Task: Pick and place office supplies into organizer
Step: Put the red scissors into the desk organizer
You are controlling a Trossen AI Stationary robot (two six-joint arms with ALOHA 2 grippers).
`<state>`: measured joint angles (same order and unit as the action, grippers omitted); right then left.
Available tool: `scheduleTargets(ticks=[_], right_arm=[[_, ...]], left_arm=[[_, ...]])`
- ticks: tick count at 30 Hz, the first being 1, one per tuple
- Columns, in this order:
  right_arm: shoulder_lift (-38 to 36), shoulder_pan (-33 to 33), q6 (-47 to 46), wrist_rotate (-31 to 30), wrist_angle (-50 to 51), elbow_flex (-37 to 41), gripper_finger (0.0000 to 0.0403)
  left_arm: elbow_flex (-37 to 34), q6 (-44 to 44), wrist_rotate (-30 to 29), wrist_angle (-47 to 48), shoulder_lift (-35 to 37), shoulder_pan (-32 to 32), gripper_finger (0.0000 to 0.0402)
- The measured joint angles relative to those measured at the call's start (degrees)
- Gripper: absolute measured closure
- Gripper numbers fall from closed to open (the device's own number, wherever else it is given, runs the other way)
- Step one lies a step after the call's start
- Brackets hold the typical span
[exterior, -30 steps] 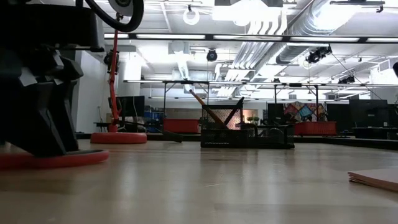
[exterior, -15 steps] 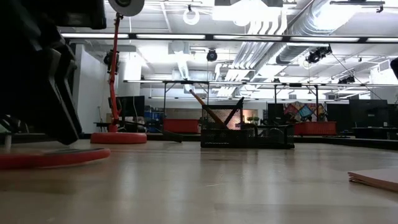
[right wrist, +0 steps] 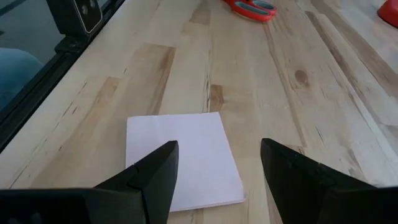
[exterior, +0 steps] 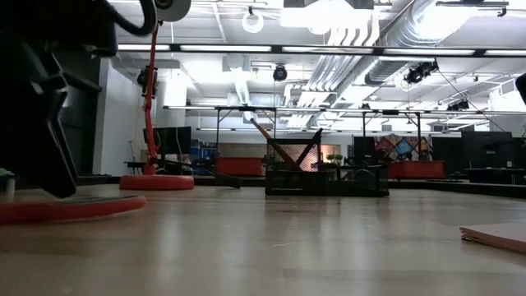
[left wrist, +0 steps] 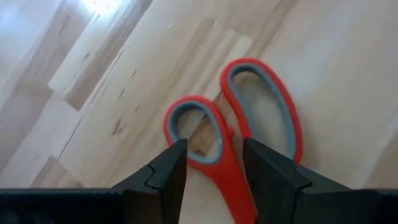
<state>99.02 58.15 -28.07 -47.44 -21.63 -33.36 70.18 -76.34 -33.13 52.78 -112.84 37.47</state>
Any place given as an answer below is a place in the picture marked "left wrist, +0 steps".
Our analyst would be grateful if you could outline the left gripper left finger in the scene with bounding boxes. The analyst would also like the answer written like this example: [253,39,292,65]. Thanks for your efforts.
[111,139,188,224]

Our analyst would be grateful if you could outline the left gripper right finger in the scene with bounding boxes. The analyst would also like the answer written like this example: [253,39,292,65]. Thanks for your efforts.
[243,138,352,224]

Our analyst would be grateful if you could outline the red handled scissors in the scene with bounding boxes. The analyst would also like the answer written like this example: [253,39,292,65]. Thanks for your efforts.
[163,57,304,224]

